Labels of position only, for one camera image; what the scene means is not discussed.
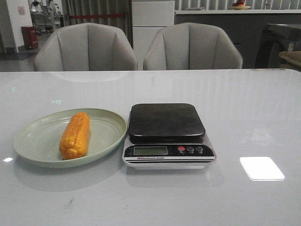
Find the grey armchair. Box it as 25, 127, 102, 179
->
143, 23, 243, 71
33, 23, 137, 72

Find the beige cushion at right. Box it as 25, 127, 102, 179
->
279, 51, 301, 72

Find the orange corn cob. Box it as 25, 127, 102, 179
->
59, 112, 90, 160

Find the dark appliance at right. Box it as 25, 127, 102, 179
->
254, 24, 301, 68

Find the white cabinet column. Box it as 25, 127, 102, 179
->
131, 0, 175, 70

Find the right grey armchair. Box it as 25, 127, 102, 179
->
143, 23, 243, 71

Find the left grey armchair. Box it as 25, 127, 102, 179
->
33, 23, 137, 72

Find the fruit plate on counter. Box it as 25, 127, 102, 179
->
231, 0, 251, 10

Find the dark grey counter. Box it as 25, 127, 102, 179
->
175, 9, 301, 68

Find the red barrier belt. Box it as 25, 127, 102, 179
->
69, 13, 127, 19

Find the red trash bin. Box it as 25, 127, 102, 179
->
21, 26, 39, 49

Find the pale green plate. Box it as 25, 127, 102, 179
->
13, 108, 127, 168

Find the electronic kitchen scale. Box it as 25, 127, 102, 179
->
122, 103, 216, 170

